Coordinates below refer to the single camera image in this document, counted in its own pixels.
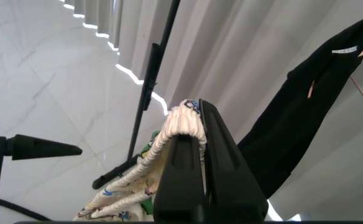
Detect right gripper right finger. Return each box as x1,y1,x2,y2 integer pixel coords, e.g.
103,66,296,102
198,98,269,223

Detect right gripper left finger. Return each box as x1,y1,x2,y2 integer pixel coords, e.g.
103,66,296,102
153,133,207,223

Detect cream printed garment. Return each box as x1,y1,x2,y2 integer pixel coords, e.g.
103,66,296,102
72,98,208,222

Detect black clothes rack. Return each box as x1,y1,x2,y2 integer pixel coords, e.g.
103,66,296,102
91,0,182,190

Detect black cable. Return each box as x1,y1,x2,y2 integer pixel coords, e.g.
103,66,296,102
0,198,52,222

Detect black garment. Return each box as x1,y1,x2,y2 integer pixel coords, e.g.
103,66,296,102
237,15,363,200

